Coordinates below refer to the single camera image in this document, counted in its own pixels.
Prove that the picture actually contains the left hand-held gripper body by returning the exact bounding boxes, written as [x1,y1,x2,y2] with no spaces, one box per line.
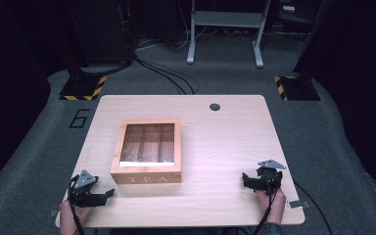
[68,169,100,209]

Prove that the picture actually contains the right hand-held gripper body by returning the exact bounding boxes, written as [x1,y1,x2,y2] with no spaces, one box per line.
[256,159,288,196]

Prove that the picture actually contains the wooden tea box glass lid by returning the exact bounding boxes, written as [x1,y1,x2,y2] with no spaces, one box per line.
[110,117,183,185]

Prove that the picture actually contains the person's left hand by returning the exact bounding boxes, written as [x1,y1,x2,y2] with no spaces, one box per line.
[59,199,93,227]

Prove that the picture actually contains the person's right hand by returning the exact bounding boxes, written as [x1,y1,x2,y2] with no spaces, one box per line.
[257,188,288,225]

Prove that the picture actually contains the striped black stand base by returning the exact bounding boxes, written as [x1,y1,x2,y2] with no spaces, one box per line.
[272,74,321,102]
[59,74,108,102]

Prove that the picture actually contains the dark cabinet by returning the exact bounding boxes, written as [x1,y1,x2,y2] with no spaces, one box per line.
[63,0,135,68]

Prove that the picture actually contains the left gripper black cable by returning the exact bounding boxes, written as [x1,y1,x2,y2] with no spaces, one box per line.
[68,174,86,235]

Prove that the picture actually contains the black cable beside table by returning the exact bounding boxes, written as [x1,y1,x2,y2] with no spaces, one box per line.
[293,180,334,235]

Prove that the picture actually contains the black floor cables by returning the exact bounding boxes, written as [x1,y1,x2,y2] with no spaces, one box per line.
[132,53,201,96]

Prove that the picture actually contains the white metal desk frame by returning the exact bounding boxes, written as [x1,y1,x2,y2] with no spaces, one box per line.
[186,0,272,69]

